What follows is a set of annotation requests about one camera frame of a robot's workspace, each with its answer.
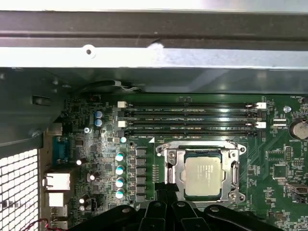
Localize thin red wire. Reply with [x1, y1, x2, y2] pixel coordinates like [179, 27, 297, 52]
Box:
[25, 217, 50, 231]

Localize metal wire locking lever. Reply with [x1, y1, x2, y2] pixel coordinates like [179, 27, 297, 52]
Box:
[166, 154, 176, 186]
[230, 163, 241, 198]

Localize silver coin cell battery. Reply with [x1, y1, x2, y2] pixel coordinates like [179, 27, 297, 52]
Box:
[289, 118, 308, 141]

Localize black and grey PC case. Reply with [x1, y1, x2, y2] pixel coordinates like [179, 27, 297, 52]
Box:
[0, 9, 308, 231]

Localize green motherboard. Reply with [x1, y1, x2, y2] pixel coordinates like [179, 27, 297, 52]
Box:
[42, 92, 308, 231]

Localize black RAM slot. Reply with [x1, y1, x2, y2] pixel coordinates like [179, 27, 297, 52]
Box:
[117, 129, 262, 137]
[117, 110, 268, 118]

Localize CPU socket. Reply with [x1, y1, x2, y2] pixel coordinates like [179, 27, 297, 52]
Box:
[155, 140, 248, 205]

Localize metal socket cover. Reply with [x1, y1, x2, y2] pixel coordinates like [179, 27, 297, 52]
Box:
[166, 148, 240, 202]

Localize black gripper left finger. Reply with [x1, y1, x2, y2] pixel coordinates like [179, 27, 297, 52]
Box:
[68, 182, 169, 231]

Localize black cable with white tie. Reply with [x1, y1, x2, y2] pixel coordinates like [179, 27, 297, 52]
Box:
[77, 79, 147, 93]

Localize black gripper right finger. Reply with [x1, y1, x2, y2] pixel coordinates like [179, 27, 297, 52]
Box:
[167, 183, 284, 231]

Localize white-clipped RAM slot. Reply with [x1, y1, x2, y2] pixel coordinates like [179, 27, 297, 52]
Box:
[117, 120, 268, 129]
[117, 101, 268, 109]

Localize silver topped CPU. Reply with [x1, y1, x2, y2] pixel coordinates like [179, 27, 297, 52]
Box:
[184, 156, 223, 197]

